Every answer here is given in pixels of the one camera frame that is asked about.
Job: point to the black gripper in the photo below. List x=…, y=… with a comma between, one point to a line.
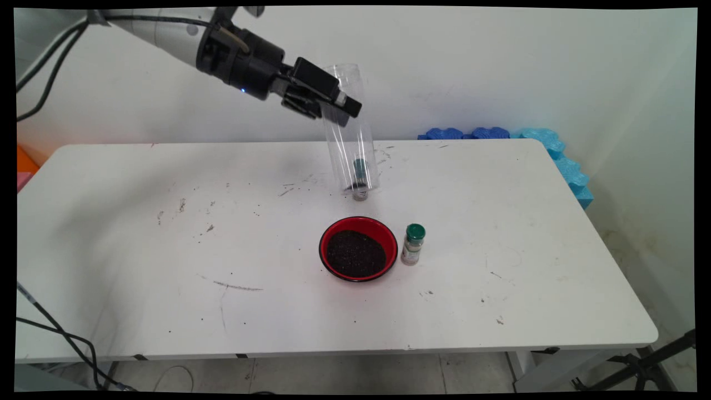
x=244, y=61

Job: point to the black tripod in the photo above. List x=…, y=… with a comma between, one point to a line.
x=644, y=366

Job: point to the dark blue foam mat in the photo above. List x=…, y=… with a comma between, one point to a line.
x=443, y=134
x=490, y=133

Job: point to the green cap spice bottle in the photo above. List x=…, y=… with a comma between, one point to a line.
x=361, y=186
x=412, y=250

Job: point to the clear plastic jar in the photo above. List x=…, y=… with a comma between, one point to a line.
x=350, y=144

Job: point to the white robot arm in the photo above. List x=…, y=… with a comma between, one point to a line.
x=161, y=34

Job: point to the black grains pile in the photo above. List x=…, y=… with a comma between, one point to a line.
x=355, y=254

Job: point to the orange block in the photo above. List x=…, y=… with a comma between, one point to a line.
x=25, y=161

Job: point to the red bowl black rim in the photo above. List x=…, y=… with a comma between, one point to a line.
x=389, y=244

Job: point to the white table leg frame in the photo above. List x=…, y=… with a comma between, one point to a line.
x=555, y=369

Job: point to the pink block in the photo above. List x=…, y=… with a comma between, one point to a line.
x=23, y=180

